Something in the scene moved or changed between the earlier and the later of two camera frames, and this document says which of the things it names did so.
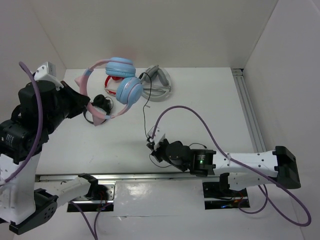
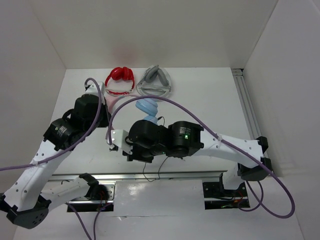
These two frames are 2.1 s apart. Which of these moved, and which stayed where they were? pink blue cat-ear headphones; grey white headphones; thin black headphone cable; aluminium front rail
Moved: thin black headphone cable; pink blue cat-ear headphones
Stayed: grey white headphones; aluminium front rail
